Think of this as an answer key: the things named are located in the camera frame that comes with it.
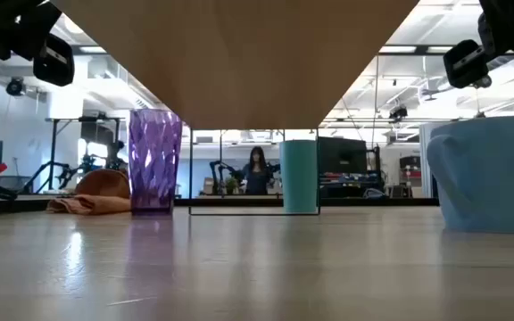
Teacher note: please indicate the brown rounded fabric object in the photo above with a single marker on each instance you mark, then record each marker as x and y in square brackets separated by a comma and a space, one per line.
[105, 183]

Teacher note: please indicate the black metal table stand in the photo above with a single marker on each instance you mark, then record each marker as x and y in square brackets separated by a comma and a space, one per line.
[53, 151]

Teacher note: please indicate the orange folded cloth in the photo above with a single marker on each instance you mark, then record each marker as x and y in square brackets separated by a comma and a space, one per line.
[87, 205]

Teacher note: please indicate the light blue mug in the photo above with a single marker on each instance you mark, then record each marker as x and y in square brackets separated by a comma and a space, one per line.
[493, 178]

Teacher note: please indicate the purple faceted plastic tumbler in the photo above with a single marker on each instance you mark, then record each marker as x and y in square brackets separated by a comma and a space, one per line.
[154, 160]

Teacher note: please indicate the person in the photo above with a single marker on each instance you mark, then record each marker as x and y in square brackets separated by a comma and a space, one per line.
[257, 176]

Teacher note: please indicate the large black screen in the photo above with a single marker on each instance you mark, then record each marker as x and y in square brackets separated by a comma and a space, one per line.
[342, 156]

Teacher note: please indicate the light wooden shelf board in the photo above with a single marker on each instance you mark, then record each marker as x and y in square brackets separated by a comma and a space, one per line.
[239, 62]

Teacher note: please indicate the teal cylindrical cup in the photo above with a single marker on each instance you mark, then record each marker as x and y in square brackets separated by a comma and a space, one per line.
[299, 178]

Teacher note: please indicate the black ceiling camera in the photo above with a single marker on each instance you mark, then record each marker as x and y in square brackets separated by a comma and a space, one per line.
[398, 112]
[15, 86]
[484, 82]

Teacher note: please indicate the black background robot arm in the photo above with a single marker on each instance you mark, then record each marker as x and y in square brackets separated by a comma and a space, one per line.
[216, 171]

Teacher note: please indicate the small green potted plant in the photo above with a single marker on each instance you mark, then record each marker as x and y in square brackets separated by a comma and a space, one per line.
[231, 183]

